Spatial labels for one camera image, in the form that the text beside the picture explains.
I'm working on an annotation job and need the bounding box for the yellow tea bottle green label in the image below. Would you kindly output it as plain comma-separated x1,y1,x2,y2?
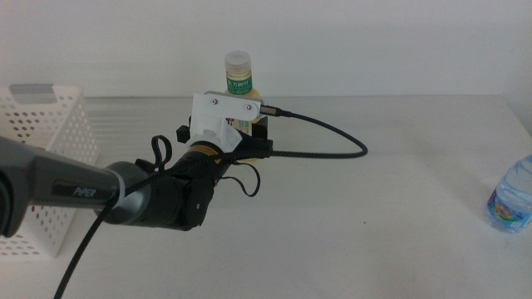
224,50,262,163

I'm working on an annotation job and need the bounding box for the blue-capped water bottle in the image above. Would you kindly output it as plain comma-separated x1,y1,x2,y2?
484,154,532,234

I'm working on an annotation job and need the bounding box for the white perforated plastic basket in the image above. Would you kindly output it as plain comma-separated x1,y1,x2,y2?
0,83,101,259

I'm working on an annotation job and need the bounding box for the braided black camera cable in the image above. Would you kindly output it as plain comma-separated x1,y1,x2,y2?
52,105,369,299

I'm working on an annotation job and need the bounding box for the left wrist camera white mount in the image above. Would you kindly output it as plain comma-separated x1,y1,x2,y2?
190,90,264,153

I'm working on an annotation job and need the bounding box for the thin black wire loop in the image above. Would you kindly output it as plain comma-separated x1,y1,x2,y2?
150,135,262,199

